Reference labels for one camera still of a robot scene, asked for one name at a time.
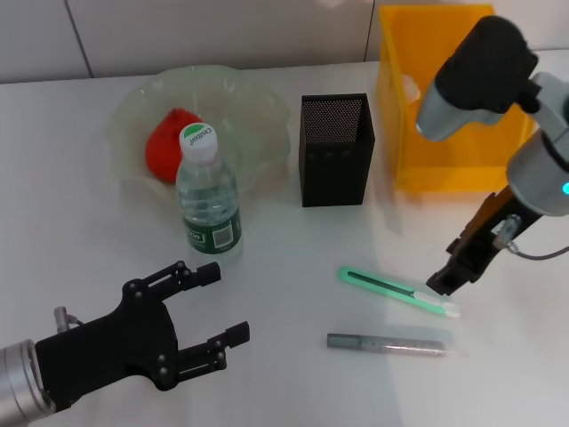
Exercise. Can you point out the red-orange fruit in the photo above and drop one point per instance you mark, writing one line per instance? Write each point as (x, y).
(162, 151)

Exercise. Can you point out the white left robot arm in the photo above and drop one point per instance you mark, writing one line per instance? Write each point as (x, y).
(20, 382)

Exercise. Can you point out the clear green-label water bottle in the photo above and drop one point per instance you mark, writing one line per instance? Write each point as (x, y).
(209, 200)

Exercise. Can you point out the grey marker pen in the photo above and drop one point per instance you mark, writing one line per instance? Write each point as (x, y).
(347, 341)

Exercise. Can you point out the white paper ball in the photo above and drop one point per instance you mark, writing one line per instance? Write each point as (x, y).
(410, 86)

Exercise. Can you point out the pale green glass fruit plate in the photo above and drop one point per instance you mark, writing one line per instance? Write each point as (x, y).
(249, 111)

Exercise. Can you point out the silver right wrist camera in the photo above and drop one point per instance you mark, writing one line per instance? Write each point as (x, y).
(484, 66)

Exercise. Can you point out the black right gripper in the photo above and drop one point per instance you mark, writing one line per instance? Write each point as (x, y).
(480, 249)

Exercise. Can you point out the black mesh pen holder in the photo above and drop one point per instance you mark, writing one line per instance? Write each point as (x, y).
(333, 178)

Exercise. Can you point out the yellow plastic bin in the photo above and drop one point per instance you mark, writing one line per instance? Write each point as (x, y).
(462, 155)

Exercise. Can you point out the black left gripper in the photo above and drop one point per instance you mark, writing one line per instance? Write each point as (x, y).
(111, 351)

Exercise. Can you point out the green utility knife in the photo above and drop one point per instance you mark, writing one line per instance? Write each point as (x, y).
(378, 284)

